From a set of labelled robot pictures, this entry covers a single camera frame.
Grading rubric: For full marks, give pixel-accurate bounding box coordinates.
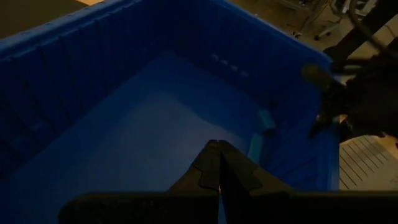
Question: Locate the large blue plastic bin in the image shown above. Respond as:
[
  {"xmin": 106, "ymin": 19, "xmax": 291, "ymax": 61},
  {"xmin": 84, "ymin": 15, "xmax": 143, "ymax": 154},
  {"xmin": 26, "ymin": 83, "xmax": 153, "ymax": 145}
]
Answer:
[{"xmin": 0, "ymin": 0, "xmax": 341, "ymax": 224}]

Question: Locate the long grey slotted divider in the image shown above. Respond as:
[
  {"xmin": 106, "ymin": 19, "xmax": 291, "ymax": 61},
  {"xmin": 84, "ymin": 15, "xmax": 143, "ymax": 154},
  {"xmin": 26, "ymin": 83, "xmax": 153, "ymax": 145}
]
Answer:
[{"xmin": 338, "ymin": 135, "xmax": 398, "ymax": 190}]

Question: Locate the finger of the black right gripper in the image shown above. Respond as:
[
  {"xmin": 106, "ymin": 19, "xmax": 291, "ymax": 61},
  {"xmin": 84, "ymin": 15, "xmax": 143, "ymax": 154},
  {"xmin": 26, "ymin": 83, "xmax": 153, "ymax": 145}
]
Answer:
[
  {"xmin": 307, "ymin": 110, "xmax": 343, "ymax": 138},
  {"xmin": 301, "ymin": 63, "xmax": 346, "ymax": 95}
]

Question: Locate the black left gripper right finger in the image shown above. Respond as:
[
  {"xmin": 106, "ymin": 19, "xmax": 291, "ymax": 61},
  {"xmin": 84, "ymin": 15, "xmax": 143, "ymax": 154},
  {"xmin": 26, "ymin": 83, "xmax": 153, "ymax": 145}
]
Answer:
[{"xmin": 220, "ymin": 140, "xmax": 294, "ymax": 193}]

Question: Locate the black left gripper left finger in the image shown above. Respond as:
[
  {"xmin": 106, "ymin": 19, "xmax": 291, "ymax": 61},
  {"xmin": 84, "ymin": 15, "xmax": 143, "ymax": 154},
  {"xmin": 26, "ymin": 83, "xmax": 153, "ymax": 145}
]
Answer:
[{"xmin": 169, "ymin": 139, "xmax": 221, "ymax": 192}]

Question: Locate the white office chair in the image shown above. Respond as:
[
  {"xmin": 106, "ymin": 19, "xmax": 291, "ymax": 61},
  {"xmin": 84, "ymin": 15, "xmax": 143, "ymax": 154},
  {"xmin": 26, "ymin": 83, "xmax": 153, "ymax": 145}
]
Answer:
[{"xmin": 292, "ymin": 0, "xmax": 354, "ymax": 41}]

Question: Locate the black right camera cable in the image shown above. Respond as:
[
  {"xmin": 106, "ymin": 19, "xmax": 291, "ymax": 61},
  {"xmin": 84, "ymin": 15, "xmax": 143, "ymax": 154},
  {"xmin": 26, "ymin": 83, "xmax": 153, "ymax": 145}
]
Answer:
[{"xmin": 348, "ymin": 0, "xmax": 389, "ymax": 54}]

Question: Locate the black closed laptop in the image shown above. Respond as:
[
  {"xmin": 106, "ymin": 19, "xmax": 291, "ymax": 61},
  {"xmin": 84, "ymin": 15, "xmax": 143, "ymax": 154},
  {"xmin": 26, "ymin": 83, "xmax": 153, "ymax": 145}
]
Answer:
[{"xmin": 0, "ymin": 0, "xmax": 90, "ymax": 40}]

